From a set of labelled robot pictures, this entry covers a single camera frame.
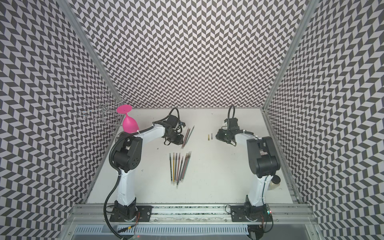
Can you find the aluminium corner post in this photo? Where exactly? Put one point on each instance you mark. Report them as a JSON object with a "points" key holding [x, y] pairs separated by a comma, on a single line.
{"points": [[310, 10], [71, 17]]}

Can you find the black pencil purple cap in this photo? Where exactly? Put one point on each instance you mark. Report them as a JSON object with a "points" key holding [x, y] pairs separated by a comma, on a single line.
{"points": [[176, 162]]}

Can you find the aluminium corner post right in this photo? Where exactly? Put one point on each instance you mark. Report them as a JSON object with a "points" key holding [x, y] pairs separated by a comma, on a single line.
{"points": [[310, 10]]}

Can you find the aluminium corner post left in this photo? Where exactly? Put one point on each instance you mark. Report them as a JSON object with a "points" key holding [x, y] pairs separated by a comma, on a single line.
{"points": [[71, 17]]}

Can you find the small jar black lid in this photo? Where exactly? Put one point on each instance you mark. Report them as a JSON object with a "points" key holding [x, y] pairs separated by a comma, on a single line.
{"points": [[274, 183]]}

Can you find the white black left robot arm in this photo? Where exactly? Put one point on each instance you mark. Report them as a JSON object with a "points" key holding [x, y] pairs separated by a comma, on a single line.
{"points": [[125, 156]]}

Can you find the teal pencil clear cap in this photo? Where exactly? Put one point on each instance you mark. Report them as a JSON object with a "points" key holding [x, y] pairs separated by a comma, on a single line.
{"points": [[188, 161]]}

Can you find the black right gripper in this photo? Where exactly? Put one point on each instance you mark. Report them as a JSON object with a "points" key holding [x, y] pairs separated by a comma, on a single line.
{"points": [[219, 137]]}

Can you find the pink plastic wine glass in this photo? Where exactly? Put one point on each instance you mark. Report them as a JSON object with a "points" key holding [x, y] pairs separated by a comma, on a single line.
{"points": [[130, 125]]}

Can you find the dark blue pencil purple cap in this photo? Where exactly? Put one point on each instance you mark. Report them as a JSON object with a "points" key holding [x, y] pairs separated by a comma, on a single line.
{"points": [[180, 169]]}

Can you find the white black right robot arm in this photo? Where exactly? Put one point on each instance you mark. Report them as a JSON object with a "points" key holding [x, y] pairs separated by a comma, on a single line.
{"points": [[263, 162]]}

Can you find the wire glass rack stand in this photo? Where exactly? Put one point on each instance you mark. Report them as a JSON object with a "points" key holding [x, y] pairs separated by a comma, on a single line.
{"points": [[101, 112]]}

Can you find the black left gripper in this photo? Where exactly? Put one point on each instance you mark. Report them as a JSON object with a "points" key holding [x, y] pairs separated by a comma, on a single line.
{"points": [[179, 141]]}

